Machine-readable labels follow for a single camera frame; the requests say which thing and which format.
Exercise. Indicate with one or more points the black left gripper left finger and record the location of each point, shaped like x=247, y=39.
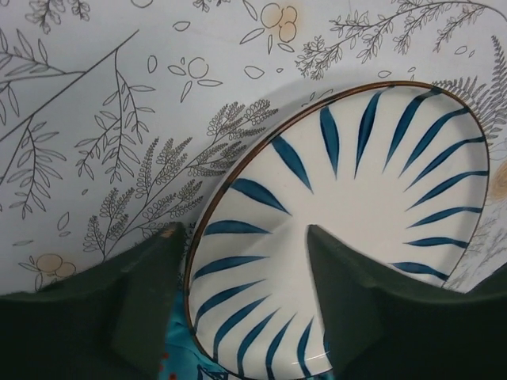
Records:
x=108, y=322

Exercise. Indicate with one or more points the striped white round plate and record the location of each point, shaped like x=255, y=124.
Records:
x=398, y=171

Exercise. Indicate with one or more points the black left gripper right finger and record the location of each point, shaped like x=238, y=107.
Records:
x=381, y=324

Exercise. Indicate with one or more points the floral tablecloth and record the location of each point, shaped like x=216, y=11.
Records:
x=118, y=117

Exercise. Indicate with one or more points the blue patterned cloth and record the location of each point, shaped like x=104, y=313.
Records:
x=181, y=360

